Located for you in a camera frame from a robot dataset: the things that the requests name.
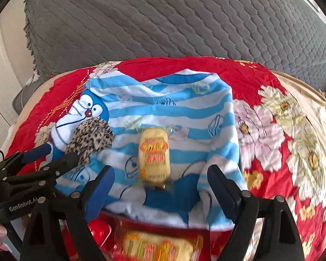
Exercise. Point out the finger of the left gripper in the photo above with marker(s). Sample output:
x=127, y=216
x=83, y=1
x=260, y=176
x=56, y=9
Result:
x=57, y=165
x=36, y=152

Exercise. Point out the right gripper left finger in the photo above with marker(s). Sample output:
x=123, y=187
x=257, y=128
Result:
x=43, y=236

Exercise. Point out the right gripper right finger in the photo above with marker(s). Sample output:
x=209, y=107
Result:
x=279, y=239

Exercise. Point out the leopard print scrunchie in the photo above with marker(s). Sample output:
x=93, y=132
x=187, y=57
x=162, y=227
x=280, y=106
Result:
x=90, y=137

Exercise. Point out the yellow snack cake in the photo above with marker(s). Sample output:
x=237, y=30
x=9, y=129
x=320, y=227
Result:
x=154, y=157
x=139, y=245

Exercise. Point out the red floral bedspread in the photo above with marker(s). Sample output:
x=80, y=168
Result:
x=279, y=151

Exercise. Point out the blue striped cartoon cloth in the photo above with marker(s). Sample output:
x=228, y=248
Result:
x=196, y=110

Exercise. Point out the grey quilted pillow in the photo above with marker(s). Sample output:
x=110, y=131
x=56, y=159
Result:
x=283, y=35

